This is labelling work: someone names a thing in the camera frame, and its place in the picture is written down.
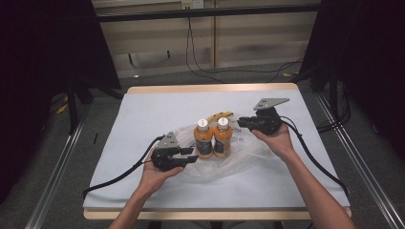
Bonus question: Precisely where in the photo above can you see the person's left hand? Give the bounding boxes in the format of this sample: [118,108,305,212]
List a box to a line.
[138,148,185,198]

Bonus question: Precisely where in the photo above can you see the person's right hand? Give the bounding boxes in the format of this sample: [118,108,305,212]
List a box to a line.
[251,122,298,164]

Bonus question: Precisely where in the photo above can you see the black floor cables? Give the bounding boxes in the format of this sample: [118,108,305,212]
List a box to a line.
[316,81,352,134]

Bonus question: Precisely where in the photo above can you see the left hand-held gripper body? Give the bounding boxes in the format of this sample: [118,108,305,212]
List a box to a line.
[150,131,192,173]

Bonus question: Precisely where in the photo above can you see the metal floor rail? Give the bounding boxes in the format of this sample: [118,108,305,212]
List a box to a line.
[314,92,405,229]
[24,106,94,229]

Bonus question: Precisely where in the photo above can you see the wooden table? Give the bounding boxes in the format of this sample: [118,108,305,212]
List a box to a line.
[83,82,352,221]

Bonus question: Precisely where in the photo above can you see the yellow banana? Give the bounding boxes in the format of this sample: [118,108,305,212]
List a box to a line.
[205,111,235,123]

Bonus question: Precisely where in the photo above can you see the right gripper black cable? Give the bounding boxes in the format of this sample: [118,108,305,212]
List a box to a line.
[280,115,351,196]

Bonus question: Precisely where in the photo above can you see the black stand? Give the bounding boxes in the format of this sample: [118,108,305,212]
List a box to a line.
[65,77,95,135]
[309,63,340,122]

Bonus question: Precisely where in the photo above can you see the black horizontal bar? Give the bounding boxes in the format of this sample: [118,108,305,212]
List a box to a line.
[96,3,321,23]

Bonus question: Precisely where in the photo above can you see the orange juice bottle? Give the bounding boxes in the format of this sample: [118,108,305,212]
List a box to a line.
[193,118,215,159]
[212,116,234,158]

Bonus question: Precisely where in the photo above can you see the black wall cable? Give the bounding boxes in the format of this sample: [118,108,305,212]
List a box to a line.
[184,17,304,84]

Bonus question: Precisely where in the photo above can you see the white wall socket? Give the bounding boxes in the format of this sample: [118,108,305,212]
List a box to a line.
[181,0,204,10]

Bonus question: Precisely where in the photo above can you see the black curtain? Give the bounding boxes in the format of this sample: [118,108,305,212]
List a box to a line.
[298,0,405,161]
[0,0,122,204]

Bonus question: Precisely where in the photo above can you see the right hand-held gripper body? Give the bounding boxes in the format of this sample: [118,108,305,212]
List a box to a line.
[250,97,290,136]

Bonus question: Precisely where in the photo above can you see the white table sheet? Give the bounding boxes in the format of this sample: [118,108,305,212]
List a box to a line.
[83,90,352,210]

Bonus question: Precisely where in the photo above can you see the clear plastic bag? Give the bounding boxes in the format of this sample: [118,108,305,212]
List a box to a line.
[173,122,282,179]

